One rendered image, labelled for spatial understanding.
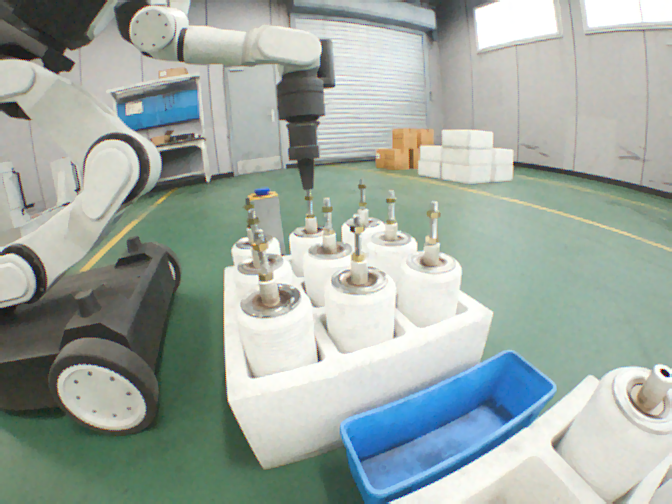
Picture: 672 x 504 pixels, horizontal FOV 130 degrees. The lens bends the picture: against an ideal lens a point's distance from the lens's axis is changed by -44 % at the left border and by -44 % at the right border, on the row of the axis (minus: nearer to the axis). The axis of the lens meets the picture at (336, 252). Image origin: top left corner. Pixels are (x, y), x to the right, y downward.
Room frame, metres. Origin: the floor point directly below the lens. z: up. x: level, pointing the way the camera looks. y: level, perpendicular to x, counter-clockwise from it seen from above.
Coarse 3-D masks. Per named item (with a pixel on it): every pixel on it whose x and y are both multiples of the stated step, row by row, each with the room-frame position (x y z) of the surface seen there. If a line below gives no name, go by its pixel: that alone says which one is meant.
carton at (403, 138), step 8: (400, 128) 4.08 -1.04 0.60; (408, 128) 4.05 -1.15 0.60; (392, 136) 4.27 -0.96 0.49; (400, 136) 4.09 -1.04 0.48; (408, 136) 4.05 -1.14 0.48; (416, 136) 4.11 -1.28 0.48; (392, 144) 4.28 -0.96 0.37; (400, 144) 4.10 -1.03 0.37; (408, 144) 4.05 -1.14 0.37; (416, 144) 4.11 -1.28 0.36
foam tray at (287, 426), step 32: (288, 256) 0.60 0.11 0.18; (224, 320) 0.35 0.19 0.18; (320, 320) 0.34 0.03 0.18; (448, 320) 0.31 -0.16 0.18; (480, 320) 0.31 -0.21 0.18; (320, 352) 0.29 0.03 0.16; (352, 352) 0.27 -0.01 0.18; (384, 352) 0.26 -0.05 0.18; (416, 352) 0.27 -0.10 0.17; (448, 352) 0.29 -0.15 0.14; (480, 352) 0.32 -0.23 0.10; (256, 384) 0.22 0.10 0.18; (288, 384) 0.22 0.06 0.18; (320, 384) 0.23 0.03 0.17; (352, 384) 0.24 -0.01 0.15; (384, 384) 0.26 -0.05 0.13; (416, 384) 0.27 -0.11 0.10; (256, 416) 0.20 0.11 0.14; (288, 416) 0.21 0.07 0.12; (320, 416) 0.23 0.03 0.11; (256, 448) 0.19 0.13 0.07; (288, 448) 0.21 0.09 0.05; (320, 448) 0.22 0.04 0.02
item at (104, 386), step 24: (72, 360) 0.22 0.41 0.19; (96, 360) 0.24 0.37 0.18; (120, 360) 0.26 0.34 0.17; (72, 384) 0.22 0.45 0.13; (96, 384) 0.23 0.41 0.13; (120, 384) 0.25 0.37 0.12; (144, 384) 0.26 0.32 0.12; (72, 408) 0.20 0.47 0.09; (96, 408) 0.22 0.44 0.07; (120, 408) 0.24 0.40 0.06; (144, 408) 0.25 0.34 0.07; (120, 432) 0.22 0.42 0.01
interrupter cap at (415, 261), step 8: (408, 256) 0.38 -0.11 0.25; (416, 256) 0.38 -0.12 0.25; (440, 256) 0.38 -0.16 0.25; (448, 256) 0.38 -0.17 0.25; (408, 264) 0.36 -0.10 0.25; (416, 264) 0.36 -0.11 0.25; (424, 264) 0.36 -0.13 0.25; (440, 264) 0.36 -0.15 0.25; (448, 264) 0.35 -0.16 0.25; (424, 272) 0.33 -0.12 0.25; (432, 272) 0.33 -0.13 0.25; (440, 272) 0.33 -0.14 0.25
